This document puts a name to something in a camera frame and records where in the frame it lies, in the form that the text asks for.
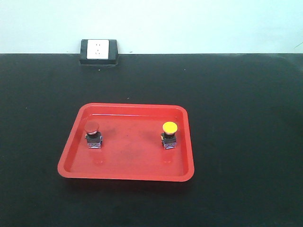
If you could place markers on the red plastic tray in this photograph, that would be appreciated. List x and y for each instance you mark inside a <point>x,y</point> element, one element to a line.
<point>131,148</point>

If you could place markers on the red mushroom push button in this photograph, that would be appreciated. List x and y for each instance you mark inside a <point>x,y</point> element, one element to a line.
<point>93,135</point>

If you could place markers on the white wall socket black box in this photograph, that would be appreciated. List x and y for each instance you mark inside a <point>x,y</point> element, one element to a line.
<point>98,52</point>

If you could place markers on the yellow mushroom push button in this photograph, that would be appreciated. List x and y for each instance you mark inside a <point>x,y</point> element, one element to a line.
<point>168,137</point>

